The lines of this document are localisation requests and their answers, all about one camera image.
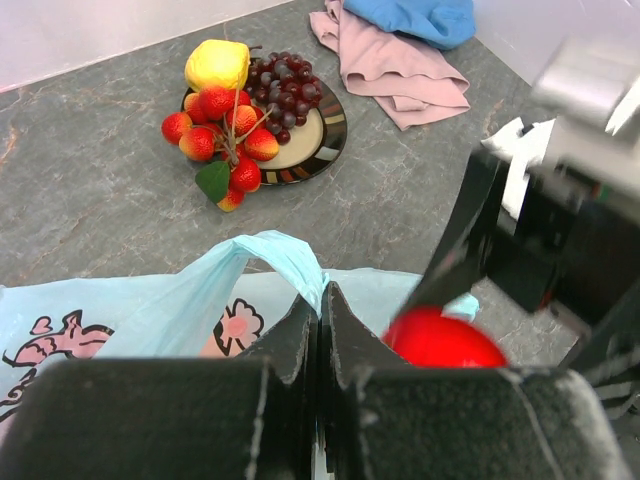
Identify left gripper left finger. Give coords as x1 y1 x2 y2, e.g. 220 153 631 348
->
1 299 317 479

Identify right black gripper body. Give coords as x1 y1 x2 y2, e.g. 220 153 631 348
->
484 164 640 386

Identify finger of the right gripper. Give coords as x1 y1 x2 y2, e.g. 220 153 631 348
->
399 148 509 315

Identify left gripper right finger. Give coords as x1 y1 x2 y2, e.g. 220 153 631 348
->
319 283 630 479

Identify red apple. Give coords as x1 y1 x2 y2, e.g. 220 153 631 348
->
382 306 508 368

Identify light blue plastic bag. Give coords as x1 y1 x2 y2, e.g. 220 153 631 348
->
0 229 482 441

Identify purple grape bunch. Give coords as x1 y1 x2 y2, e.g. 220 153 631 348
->
244 51 323 145

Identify white printed t-shirt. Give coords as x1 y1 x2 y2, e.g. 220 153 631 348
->
481 117 555 220

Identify black round plate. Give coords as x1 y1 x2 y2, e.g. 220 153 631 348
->
179 57 348 187

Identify mauve pink cloth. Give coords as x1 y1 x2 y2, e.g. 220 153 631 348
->
309 1 470 131

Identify blue cloth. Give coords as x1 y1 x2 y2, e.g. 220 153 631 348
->
343 0 476 50

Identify red lychee bunch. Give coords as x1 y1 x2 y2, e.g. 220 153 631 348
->
161 86 279 212

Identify yellow pear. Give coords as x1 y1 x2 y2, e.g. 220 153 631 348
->
184 39 250 92

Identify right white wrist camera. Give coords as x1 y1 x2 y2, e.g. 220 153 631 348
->
532 38 639 190

